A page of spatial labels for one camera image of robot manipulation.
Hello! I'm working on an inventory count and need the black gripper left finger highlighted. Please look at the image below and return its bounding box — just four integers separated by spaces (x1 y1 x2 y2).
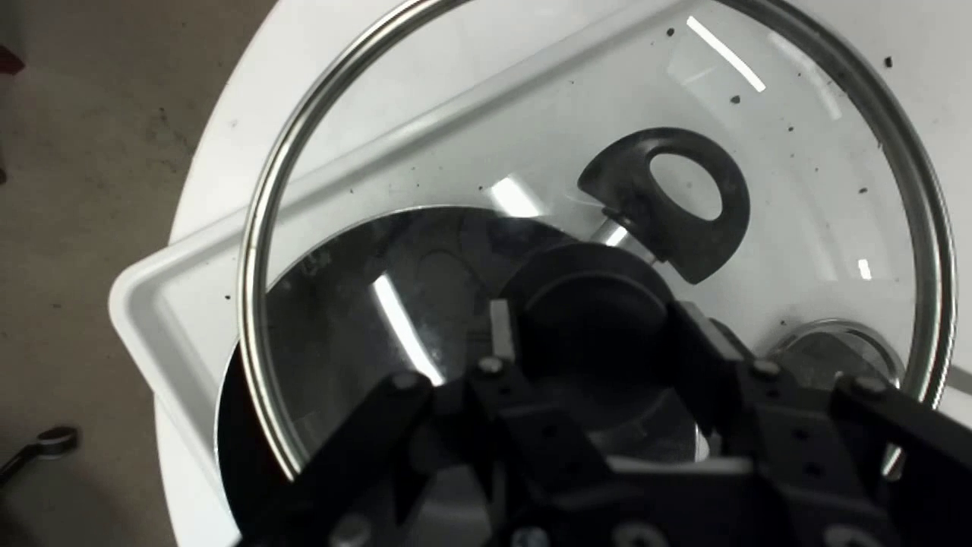
483 302 516 367

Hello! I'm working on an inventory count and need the round white table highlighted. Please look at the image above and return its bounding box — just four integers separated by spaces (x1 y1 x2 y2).
150 0 972 547

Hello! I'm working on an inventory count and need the glass lid with black knob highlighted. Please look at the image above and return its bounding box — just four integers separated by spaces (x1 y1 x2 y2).
241 0 954 474

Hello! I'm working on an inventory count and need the white plastic tray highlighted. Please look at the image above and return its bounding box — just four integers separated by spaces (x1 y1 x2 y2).
107 0 972 481

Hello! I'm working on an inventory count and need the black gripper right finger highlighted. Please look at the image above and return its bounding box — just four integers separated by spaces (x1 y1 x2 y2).
671 302 746 426

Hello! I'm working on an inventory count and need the metal hook on floor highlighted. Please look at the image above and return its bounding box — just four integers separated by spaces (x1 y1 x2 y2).
0 426 78 483

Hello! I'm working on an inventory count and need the small silver pot lid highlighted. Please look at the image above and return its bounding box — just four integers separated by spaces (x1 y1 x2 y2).
768 323 902 392

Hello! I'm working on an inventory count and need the black cooking pot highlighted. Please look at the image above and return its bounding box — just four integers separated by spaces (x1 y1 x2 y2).
212 125 754 547

